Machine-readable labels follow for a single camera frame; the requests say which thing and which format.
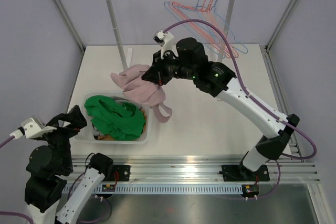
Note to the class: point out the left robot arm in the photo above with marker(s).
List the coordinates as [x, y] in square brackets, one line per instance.
[51, 163]

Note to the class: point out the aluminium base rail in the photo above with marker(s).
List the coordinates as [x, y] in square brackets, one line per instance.
[205, 169]

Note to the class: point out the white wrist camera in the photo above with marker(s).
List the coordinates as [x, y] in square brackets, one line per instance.
[165, 40]
[32, 128]

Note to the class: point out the mustard brown tank top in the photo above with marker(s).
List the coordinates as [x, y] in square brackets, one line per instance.
[118, 127]

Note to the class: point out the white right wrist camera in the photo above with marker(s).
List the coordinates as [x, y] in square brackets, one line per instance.
[165, 40]

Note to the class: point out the white plastic basket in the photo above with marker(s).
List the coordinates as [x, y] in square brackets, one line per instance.
[98, 103]

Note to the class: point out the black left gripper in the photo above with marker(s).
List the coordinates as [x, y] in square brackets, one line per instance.
[74, 117]

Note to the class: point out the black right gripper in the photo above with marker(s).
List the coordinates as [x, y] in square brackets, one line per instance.
[156, 74]

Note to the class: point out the green tank top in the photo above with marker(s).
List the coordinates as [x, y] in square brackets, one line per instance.
[115, 119]

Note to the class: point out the mauve tank top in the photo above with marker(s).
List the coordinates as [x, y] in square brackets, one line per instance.
[143, 92]

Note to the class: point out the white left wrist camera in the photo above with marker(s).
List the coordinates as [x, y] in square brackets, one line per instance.
[32, 128]

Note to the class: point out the white slotted cable duct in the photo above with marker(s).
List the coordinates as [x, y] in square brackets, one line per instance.
[172, 189]

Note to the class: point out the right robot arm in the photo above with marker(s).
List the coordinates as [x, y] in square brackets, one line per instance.
[190, 62]

